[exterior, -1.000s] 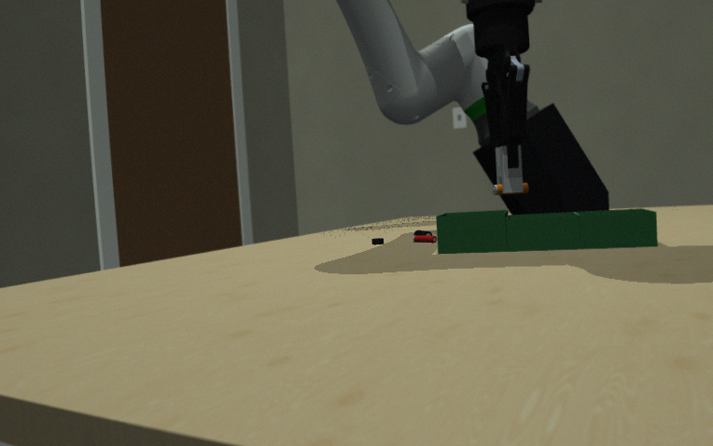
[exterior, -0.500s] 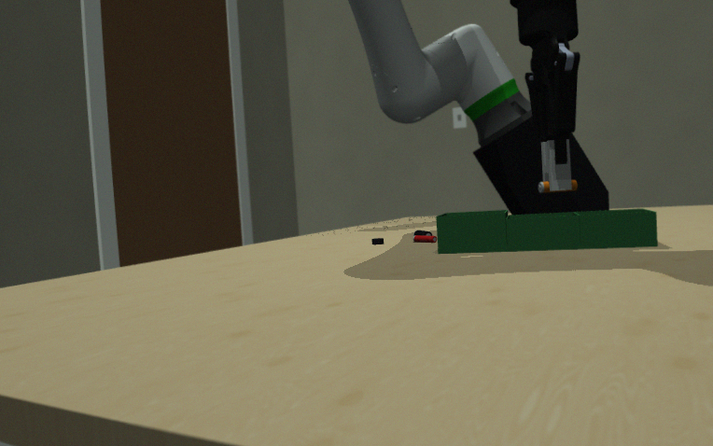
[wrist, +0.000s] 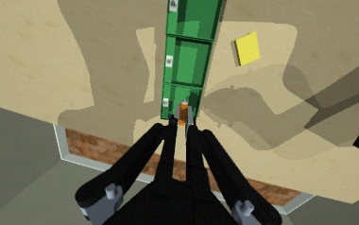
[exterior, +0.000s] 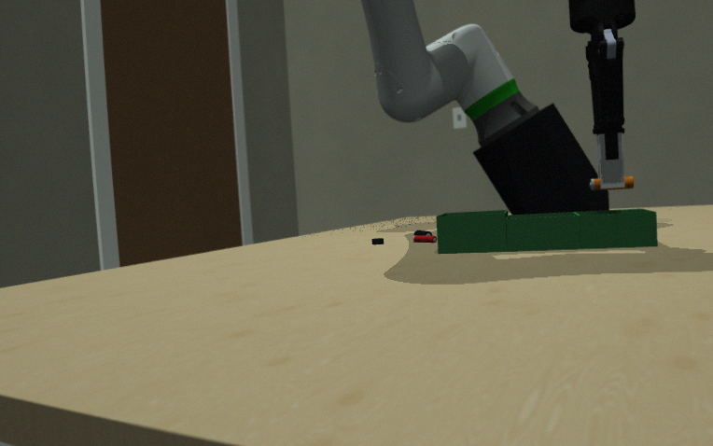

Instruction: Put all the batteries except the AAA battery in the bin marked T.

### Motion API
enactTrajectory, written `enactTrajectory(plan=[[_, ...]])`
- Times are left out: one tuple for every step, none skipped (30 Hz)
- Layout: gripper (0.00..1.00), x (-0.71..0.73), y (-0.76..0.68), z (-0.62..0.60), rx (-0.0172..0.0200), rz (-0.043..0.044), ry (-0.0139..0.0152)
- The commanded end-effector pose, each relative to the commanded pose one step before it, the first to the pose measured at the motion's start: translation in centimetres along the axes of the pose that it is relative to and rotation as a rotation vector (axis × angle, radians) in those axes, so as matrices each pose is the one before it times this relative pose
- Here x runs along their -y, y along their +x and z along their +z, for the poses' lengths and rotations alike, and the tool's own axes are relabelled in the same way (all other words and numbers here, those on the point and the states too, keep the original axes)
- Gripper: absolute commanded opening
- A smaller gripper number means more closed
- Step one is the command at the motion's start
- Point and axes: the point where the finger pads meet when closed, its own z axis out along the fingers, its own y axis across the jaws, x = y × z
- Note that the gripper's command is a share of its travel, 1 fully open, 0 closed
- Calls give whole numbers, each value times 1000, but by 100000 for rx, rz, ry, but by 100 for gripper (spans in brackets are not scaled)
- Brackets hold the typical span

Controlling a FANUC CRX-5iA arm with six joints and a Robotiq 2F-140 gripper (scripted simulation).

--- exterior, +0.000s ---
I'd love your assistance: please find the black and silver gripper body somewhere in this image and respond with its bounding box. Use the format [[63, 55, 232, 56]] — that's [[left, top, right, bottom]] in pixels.
[[568, 0, 636, 69]]

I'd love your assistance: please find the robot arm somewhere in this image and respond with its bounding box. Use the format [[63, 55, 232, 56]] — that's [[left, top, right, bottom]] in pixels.
[[361, 0, 539, 146]]

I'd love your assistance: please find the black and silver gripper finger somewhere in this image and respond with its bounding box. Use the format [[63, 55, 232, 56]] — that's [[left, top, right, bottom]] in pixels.
[[586, 46, 600, 178], [588, 29, 625, 188]]

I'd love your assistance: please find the red cylinder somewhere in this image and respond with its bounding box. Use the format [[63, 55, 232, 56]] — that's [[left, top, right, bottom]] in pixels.
[[413, 235, 437, 243]]

